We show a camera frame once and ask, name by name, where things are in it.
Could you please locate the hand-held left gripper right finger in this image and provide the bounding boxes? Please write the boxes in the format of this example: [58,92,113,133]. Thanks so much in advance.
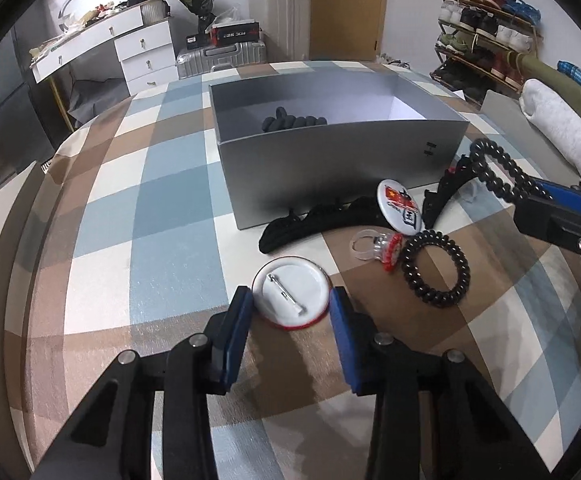
[329,285,553,480]

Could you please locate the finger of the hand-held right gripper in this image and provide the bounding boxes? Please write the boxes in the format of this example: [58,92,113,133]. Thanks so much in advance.
[536,177,581,221]
[514,195,581,257]

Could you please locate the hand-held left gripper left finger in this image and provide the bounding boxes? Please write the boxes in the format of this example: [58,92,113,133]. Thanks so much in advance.
[30,285,255,480]

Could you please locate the white pin badge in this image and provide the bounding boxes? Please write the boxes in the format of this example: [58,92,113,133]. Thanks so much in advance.
[252,256,330,331]

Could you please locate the black bead bracelet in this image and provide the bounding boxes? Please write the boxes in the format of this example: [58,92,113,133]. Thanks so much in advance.
[470,138,538,206]

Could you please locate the black spiral hair tie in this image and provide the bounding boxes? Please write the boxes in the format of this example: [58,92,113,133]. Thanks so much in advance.
[401,230,471,307]

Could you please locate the clear red toy ring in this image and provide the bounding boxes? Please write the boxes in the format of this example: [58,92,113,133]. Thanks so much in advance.
[350,228,405,273]

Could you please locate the black hair clip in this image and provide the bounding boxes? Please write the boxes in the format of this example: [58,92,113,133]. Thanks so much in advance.
[423,152,476,226]

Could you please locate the black fabric headband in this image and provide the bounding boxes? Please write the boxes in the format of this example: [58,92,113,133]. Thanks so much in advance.
[258,195,388,255]

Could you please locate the flag print pin badge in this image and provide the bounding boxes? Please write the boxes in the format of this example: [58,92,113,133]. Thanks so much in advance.
[375,179,423,235]

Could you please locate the grey cardboard box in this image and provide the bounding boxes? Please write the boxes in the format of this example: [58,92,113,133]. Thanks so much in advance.
[209,69,470,232]

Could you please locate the grey box lid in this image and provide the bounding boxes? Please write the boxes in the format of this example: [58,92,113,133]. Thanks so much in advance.
[480,89,531,132]

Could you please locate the green rolled blanket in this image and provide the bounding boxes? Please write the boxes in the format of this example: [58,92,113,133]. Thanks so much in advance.
[515,52,581,128]

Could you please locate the checked blanket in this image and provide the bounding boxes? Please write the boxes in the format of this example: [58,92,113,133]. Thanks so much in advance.
[0,60,581,480]

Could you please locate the metal shoe rack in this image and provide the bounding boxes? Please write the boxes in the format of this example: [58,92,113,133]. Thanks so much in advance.
[430,0,543,106]

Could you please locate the rows of shoes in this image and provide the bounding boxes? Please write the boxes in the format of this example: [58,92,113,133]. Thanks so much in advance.
[433,0,542,93]

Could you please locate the silver suitcase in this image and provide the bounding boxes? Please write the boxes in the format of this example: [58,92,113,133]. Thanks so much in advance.
[175,39,271,80]

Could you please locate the wooden door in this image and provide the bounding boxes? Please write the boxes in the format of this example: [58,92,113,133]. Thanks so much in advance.
[304,0,390,61]

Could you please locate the black red shoebox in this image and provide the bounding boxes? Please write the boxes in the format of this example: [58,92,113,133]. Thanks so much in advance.
[210,21,262,47]

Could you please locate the white dresser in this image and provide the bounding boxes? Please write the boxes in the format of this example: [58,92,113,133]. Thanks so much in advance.
[30,7,178,98]

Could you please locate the white suitcase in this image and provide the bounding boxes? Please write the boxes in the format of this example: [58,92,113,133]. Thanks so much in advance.
[249,0,312,61]

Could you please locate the black wrapped bouquet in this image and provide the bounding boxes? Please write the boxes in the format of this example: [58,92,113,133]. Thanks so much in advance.
[172,0,217,36]

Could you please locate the white ribbed bin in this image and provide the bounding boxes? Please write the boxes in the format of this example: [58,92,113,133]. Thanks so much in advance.
[140,0,171,23]

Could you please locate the black chunky bracelet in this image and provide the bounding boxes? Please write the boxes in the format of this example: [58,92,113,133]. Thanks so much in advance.
[260,106,329,133]

